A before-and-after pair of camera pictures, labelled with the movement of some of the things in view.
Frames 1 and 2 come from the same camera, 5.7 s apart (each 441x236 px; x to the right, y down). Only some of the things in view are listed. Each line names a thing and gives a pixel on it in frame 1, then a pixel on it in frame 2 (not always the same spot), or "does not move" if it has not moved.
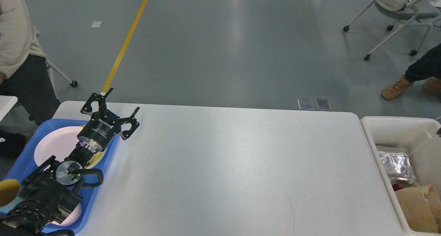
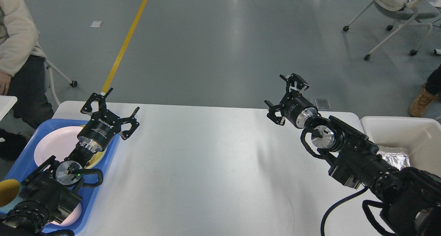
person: [428, 66] to [431, 90]
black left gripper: [98, 131] does not move
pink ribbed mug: [72, 218] does not move
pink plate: [59, 142] does not move
